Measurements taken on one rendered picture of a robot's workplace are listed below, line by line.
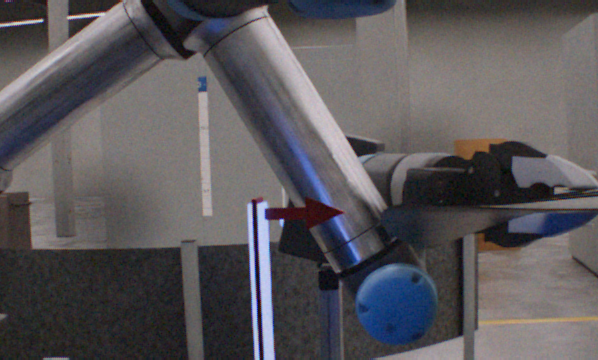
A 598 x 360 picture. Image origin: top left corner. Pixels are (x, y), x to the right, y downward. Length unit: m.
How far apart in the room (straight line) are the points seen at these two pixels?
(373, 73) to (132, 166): 2.87
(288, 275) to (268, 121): 1.61
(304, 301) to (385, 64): 2.69
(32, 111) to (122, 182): 6.09
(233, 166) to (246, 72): 5.97
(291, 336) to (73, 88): 1.57
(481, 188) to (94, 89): 0.45
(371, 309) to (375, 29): 4.18
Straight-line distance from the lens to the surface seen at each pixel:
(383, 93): 4.79
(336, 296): 1.09
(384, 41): 4.82
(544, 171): 0.66
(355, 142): 1.12
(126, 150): 6.97
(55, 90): 0.90
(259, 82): 0.71
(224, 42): 0.72
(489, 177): 0.70
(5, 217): 7.14
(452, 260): 2.65
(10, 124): 0.93
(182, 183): 6.81
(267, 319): 0.57
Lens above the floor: 1.23
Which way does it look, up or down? 3 degrees down
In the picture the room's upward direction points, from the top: 2 degrees counter-clockwise
